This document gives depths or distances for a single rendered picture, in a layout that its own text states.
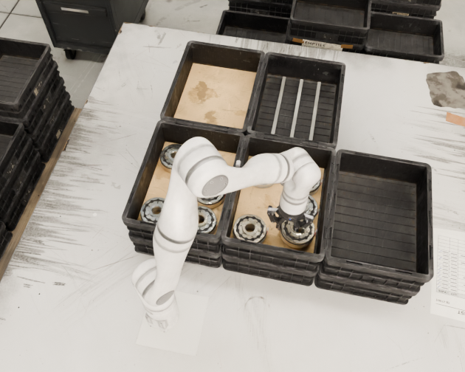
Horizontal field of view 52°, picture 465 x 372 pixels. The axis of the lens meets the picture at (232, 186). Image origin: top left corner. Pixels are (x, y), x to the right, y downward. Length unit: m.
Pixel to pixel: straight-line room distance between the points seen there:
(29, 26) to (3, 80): 1.14
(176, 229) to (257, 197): 0.56
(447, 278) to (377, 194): 0.35
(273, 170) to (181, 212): 0.22
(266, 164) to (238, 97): 0.81
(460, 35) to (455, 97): 1.55
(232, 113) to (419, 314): 0.92
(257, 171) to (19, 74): 1.79
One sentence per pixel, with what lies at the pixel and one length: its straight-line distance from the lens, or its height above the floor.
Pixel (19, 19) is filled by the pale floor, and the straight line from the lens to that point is 3.78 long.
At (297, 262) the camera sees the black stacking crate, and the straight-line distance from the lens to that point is 1.43.
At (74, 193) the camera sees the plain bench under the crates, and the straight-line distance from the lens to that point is 1.81.
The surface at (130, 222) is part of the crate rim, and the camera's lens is 1.43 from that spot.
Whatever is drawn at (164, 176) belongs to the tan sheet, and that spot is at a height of 0.83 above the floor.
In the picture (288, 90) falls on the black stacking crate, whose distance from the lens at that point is 1.87.
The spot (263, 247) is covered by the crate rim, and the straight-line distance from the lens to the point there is 1.37.
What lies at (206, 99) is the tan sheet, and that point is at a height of 0.83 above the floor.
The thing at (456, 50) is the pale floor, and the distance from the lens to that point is 3.58.
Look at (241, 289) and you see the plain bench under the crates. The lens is 1.56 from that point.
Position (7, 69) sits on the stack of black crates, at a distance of 2.66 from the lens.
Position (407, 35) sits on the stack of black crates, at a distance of 2.95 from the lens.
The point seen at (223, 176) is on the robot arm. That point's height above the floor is 1.40.
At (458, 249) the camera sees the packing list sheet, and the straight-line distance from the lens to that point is 1.79.
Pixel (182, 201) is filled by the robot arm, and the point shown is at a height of 1.28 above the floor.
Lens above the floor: 2.17
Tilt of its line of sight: 58 degrees down
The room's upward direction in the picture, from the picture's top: 1 degrees clockwise
